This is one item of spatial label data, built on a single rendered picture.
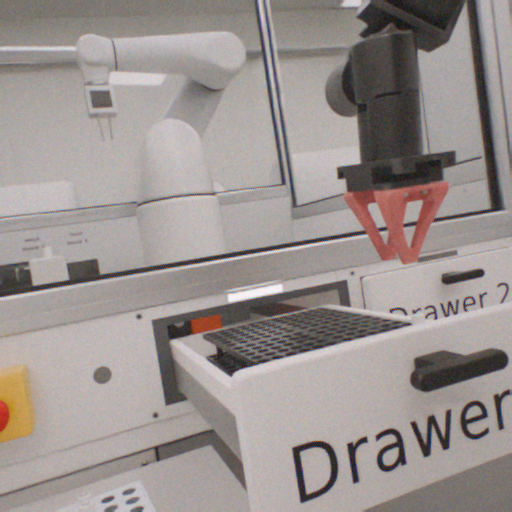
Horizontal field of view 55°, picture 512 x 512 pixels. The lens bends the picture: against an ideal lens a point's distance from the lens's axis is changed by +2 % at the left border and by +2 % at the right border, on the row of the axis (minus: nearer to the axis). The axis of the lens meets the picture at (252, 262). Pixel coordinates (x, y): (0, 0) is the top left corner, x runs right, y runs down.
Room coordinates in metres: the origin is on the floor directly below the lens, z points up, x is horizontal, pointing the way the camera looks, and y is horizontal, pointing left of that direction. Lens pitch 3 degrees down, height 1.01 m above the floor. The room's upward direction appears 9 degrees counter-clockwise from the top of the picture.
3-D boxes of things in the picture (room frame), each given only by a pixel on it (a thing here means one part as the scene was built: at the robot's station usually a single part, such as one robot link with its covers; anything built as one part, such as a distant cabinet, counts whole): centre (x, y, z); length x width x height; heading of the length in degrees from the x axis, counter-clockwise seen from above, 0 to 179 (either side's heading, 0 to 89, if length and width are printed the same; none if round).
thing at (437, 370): (0.33, -0.12, 0.91); 0.07 x 0.04 x 0.01; 110
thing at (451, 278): (0.74, -0.31, 0.91); 0.07 x 0.04 x 0.01; 110
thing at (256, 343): (0.54, -0.04, 0.87); 0.22 x 0.18 x 0.06; 20
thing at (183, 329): (1.02, 0.14, 0.86); 0.11 x 0.04 x 0.06; 110
